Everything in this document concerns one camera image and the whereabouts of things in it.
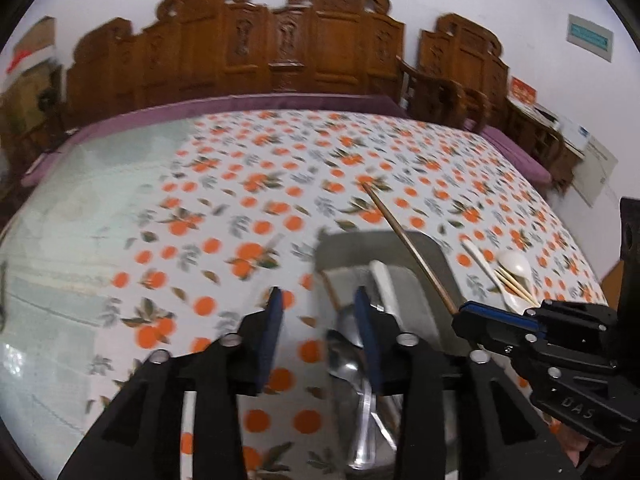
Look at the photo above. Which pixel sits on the purple sofa cushion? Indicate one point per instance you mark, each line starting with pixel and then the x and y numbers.
pixel 100 127

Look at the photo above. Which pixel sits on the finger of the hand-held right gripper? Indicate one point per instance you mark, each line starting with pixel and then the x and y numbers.
pixel 492 309
pixel 490 335

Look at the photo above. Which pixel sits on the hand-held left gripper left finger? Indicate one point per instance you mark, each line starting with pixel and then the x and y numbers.
pixel 272 335

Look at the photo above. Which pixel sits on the carved wooden sofa bench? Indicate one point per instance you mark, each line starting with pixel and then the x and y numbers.
pixel 200 60

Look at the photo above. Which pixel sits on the metal spoon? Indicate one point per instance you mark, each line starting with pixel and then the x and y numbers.
pixel 345 365

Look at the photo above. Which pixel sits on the orange-printed tablecloth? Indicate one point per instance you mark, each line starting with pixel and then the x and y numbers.
pixel 225 200

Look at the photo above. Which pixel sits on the purple armchair cushion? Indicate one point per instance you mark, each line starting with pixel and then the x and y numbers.
pixel 515 152

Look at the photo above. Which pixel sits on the red desk calendar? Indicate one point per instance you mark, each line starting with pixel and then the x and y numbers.
pixel 522 91

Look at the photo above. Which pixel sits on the rectangular metal tray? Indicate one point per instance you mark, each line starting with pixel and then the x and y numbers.
pixel 425 255

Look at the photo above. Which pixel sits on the small cardboard box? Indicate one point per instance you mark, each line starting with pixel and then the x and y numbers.
pixel 37 35

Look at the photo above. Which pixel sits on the wooden chopstick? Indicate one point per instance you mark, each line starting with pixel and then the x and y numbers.
pixel 512 290
pixel 400 235
pixel 522 289
pixel 330 291

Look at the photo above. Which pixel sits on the large cardboard box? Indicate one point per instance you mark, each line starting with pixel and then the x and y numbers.
pixel 30 85

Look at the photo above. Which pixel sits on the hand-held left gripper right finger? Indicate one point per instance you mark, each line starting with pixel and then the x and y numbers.
pixel 367 340

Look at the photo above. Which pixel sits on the white ceramic spoon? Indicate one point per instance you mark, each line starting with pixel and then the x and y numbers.
pixel 515 262

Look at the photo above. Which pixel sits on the wooden side table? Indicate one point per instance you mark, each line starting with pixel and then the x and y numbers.
pixel 535 130

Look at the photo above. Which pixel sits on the white plastic knife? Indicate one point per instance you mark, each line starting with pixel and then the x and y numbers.
pixel 475 255

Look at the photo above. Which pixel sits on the carved wooden armchair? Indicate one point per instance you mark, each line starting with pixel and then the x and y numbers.
pixel 465 55

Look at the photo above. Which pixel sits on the white wall electrical box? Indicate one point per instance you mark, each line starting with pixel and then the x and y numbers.
pixel 590 37

